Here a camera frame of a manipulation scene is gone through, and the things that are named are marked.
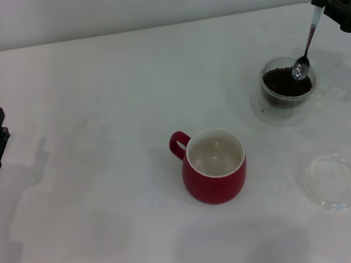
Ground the spoon with light blue handle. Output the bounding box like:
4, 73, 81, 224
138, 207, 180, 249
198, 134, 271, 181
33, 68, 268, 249
284, 0, 340, 81

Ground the red ceramic mug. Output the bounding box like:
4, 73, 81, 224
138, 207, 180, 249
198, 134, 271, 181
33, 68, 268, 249
167, 124, 251, 209

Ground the pile of coffee beans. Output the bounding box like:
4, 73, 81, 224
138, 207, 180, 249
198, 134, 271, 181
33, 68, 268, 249
262, 64, 314, 100

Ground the clear glass saucer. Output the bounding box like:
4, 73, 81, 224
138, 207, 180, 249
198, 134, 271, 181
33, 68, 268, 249
248, 74, 325, 129

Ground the small clear glass dish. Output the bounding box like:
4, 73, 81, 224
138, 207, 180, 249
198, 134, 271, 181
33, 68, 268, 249
296, 151, 351, 216

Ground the glass cup with handle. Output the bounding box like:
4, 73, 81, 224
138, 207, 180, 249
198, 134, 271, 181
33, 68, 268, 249
258, 54, 320, 110

